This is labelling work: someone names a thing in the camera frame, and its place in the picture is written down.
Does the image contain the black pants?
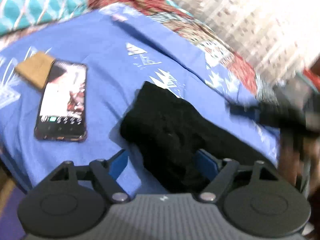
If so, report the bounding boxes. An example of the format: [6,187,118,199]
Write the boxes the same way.
[120,81,271,193]

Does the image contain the smartphone with lit screen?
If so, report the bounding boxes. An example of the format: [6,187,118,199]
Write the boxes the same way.
[34,60,87,141]

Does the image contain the tan leather wallet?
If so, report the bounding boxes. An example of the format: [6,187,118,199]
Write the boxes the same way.
[15,51,55,90]

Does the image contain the blue printed bedsheet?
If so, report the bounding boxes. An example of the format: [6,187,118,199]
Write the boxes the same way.
[1,3,277,190]

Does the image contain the red patterned quilt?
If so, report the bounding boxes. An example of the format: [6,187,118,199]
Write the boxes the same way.
[87,0,278,103]

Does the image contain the teal patterned cloth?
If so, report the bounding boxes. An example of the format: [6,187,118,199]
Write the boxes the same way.
[1,0,88,36]

